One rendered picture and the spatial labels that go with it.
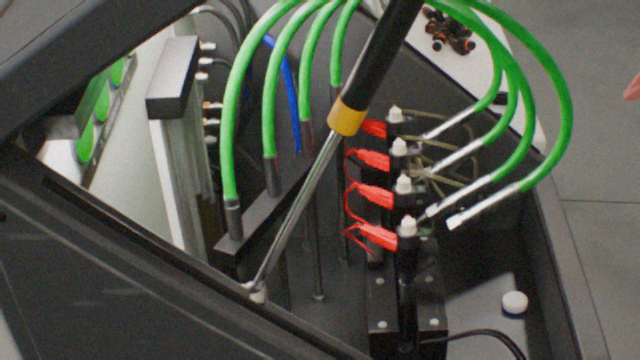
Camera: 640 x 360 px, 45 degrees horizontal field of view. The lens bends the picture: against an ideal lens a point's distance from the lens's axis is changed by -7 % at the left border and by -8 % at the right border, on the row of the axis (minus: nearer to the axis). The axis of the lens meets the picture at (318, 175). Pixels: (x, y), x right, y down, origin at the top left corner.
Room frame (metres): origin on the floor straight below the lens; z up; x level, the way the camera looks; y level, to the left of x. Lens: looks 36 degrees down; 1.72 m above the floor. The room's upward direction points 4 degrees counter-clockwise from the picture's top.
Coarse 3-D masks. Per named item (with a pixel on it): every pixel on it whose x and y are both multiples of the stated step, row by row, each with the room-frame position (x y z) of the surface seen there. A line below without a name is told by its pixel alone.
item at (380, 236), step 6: (360, 228) 0.76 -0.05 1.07; (366, 228) 0.76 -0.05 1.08; (372, 228) 0.76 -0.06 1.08; (378, 228) 0.76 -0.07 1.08; (366, 234) 0.76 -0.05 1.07; (372, 234) 0.75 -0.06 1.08; (378, 234) 0.75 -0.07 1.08; (384, 234) 0.74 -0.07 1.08; (390, 234) 0.74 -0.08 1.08; (372, 240) 0.75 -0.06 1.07; (378, 240) 0.74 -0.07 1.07; (384, 240) 0.74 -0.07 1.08; (390, 240) 0.73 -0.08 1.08; (384, 246) 0.74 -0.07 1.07; (390, 246) 0.73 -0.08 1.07
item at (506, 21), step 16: (288, 0) 0.72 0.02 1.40; (304, 0) 0.72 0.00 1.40; (464, 0) 0.71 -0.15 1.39; (480, 0) 0.71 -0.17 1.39; (272, 16) 0.72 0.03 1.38; (496, 16) 0.71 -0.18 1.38; (256, 32) 0.72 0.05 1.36; (512, 32) 0.71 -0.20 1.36; (528, 32) 0.71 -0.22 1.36; (528, 48) 0.71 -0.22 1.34; (544, 48) 0.71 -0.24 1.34; (240, 64) 0.73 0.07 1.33; (544, 64) 0.71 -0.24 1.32; (240, 80) 0.73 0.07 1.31; (560, 80) 0.71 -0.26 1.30; (560, 96) 0.71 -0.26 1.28; (224, 112) 0.73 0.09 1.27; (224, 128) 0.73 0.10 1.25; (560, 128) 0.71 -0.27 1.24; (224, 144) 0.73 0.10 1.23; (560, 144) 0.71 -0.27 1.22; (224, 160) 0.73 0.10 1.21; (544, 160) 0.71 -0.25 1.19; (224, 176) 0.73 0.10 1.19; (528, 176) 0.71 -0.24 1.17; (544, 176) 0.71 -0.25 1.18; (224, 192) 0.73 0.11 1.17
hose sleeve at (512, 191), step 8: (512, 184) 0.72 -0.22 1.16; (496, 192) 0.72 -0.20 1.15; (504, 192) 0.71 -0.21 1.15; (512, 192) 0.71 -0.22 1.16; (520, 192) 0.71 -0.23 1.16; (488, 200) 0.71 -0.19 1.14; (496, 200) 0.71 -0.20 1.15; (504, 200) 0.71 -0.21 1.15; (512, 200) 0.71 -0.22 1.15; (472, 208) 0.72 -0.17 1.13; (480, 208) 0.71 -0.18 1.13; (488, 208) 0.71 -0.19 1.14; (496, 208) 0.71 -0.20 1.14; (464, 216) 0.71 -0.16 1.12; (472, 216) 0.71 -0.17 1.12; (480, 216) 0.71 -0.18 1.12; (464, 224) 0.71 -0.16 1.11
